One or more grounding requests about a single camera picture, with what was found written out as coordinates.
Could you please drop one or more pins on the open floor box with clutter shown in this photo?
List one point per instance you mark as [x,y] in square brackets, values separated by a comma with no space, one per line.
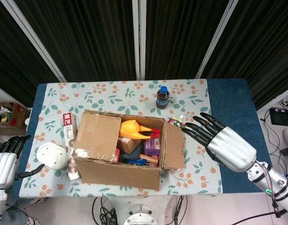
[15,117]

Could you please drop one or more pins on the purple small box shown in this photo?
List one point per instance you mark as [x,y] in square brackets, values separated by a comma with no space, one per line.
[152,146]

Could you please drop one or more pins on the black box with lights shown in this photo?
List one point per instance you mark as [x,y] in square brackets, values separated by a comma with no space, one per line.
[281,117]

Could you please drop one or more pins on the black power adapter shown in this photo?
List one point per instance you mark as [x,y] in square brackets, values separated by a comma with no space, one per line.
[286,151]

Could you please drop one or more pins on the floral leaf print tablecloth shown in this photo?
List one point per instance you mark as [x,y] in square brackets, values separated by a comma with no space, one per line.
[134,98]

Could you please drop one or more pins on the red snack pouch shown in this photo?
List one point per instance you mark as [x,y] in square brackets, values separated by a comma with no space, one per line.
[175,122]

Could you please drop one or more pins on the grey jeans leg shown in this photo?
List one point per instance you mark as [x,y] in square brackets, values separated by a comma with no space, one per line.
[16,211]

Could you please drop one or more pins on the blue toy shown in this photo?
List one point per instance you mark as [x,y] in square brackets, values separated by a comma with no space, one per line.
[139,161]

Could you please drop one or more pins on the yellow rubber chicken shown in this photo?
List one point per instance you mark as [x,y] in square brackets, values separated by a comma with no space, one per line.
[130,129]

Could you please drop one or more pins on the white black sneaker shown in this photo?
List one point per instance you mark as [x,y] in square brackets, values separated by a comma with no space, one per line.
[33,220]
[38,200]

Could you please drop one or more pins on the white oval plastic device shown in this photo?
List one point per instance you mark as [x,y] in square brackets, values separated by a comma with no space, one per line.
[51,155]

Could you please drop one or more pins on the red pink box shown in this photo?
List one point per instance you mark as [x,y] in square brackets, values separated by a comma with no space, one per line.
[116,155]

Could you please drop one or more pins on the dark blue wallet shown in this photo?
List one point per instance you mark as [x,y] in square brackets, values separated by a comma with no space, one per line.
[132,154]

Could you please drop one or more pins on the small brown cardboard box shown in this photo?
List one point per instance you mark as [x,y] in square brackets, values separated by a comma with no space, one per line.
[128,144]

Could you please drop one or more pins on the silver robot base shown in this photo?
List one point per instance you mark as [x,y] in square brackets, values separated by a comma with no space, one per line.
[140,216]

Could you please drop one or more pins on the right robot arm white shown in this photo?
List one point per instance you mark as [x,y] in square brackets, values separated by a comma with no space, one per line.
[275,180]

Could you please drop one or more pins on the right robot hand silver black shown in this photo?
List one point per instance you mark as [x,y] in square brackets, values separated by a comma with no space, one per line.
[230,150]

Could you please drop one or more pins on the brown cylinder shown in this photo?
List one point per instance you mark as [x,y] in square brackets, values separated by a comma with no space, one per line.
[151,160]

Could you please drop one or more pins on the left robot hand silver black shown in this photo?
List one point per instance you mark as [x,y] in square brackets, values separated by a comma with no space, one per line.
[3,168]

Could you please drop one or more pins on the long red white toothpaste box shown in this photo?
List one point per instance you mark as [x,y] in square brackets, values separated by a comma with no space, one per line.
[68,127]

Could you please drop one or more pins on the white partition post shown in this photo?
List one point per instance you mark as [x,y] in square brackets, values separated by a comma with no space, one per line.
[36,39]
[215,39]
[139,39]

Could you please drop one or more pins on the cola bottle blue cap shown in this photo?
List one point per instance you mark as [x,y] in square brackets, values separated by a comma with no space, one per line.
[162,99]

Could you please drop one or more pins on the dark blue table cover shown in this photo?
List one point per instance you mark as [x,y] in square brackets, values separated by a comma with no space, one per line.
[235,103]

